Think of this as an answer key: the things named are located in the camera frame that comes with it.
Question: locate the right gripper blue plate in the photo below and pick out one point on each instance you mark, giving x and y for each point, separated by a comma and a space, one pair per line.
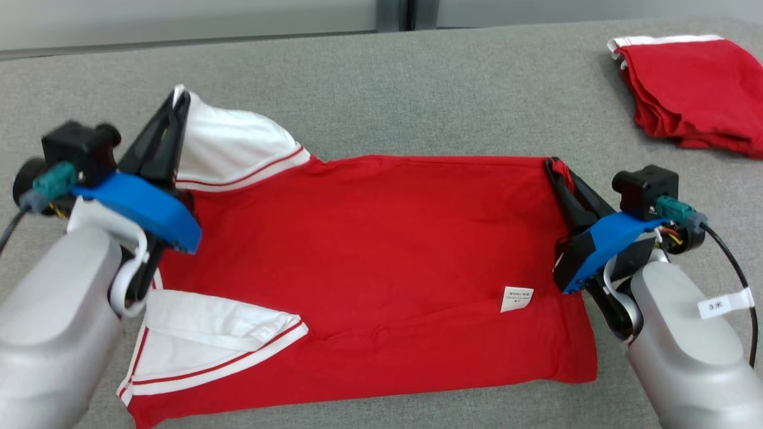
602, 244

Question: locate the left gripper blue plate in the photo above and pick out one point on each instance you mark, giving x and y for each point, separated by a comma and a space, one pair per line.
143, 205

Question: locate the red shorts white waistband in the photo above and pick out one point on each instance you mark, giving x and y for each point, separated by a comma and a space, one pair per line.
691, 83

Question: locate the red jersey white sleeves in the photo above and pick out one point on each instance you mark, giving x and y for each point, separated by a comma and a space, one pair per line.
387, 250

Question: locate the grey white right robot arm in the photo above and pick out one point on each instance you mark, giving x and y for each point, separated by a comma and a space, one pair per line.
685, 351

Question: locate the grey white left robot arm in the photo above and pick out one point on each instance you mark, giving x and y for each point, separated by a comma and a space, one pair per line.
53, 322

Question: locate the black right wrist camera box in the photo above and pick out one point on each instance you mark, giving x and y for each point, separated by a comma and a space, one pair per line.
647, 187

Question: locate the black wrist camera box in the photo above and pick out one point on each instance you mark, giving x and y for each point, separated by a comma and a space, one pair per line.
77, 149
647, 187

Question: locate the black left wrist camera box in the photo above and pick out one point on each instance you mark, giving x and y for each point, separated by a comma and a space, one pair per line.
77, 149

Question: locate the teal right camera connector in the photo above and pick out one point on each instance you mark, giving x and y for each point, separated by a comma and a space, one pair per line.
676, 210

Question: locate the teal camera connector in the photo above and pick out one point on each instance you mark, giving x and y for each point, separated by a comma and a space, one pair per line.
53, 182
676, 210

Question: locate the teal left camera connector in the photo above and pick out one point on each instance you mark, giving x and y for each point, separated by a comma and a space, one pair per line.
53, 182

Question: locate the grey partition post with feet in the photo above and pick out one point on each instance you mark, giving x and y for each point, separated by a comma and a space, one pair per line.
405, 15

